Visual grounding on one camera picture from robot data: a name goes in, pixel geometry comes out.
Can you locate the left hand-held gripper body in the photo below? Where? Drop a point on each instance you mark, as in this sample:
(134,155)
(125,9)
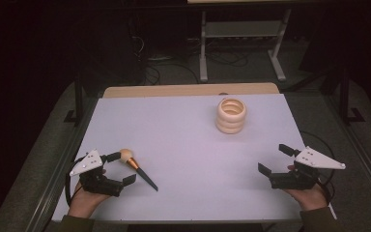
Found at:
(88,162)

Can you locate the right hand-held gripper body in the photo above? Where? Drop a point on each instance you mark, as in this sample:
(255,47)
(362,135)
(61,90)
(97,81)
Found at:
(315,159)

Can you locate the makeup brush with gold ferrule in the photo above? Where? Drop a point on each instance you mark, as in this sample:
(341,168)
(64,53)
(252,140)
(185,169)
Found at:
(138,167)

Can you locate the beige ribbed brush holder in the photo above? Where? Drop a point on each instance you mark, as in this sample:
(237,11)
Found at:
(231,117)

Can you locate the person's right hand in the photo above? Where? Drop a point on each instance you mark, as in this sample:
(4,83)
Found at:
(309,198)

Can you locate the person's left hand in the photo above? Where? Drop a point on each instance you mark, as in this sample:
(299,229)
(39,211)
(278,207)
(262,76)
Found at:
(83,202)

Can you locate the black metal stand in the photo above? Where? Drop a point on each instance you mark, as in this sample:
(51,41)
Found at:
(78,103)
(345,100)

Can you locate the white table mat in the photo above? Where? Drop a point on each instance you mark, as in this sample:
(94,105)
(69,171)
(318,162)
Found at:
(186,154)

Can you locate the white metal stand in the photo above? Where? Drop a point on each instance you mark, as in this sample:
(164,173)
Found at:
(243,29)

